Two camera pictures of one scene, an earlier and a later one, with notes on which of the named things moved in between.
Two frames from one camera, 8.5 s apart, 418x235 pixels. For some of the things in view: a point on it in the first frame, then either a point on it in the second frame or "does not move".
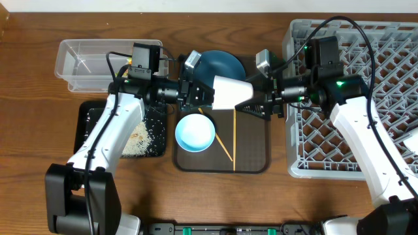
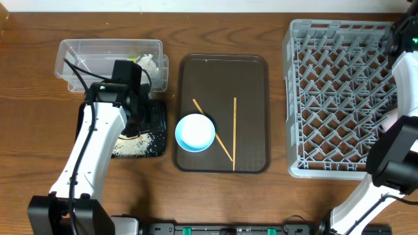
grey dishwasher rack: (384, 52) does not move
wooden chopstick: (217, 136) does not move
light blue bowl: (194, 132) does not move
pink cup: (228, 93) → (394, 115)
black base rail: (289, 228) does not move
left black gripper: (189, 93) → (132, 131)
